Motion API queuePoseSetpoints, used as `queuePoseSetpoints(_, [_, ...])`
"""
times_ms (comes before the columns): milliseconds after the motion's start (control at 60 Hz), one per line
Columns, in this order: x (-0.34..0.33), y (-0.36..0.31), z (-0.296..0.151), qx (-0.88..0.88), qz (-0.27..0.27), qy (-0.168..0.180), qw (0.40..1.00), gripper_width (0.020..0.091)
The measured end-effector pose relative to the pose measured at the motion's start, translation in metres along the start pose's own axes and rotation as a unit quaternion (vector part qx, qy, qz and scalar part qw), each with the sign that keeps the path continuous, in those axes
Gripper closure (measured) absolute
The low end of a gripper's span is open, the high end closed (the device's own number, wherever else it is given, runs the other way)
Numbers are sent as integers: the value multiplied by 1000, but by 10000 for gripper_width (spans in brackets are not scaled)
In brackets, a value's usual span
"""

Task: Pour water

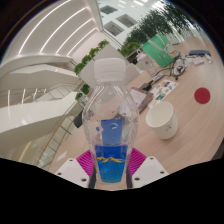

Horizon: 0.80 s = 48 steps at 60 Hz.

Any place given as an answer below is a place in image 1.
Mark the white mug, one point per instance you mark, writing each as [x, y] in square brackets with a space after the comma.
[163, 125]

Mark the green tote bag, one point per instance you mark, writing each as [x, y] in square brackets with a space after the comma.
[158, 50]

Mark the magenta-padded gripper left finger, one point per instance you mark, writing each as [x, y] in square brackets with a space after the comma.
[71, 170]

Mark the dark blue flat case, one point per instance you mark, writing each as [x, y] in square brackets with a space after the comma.
[200, 52]

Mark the clear blue-labelled water bottle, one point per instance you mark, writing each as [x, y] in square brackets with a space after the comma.
[110, 133]

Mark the flat round red coaster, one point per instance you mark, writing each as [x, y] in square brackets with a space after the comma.
[202, 95]

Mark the colourful sticker sheet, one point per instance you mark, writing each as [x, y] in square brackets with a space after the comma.
[165, 90]

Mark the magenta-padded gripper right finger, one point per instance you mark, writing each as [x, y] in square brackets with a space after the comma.
[150, 170]

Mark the white flat packet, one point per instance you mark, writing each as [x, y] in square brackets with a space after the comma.
[197, 61]

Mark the group of ceiling light strips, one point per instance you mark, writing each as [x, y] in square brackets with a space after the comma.
[56, 30]

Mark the brown planter with green plants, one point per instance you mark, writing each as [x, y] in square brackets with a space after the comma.
[85, 90]

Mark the clear jar with white lid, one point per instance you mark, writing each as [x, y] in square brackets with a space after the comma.
[146, 65]

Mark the row of green hedge plants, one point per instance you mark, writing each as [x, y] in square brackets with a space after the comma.
[150, 26]

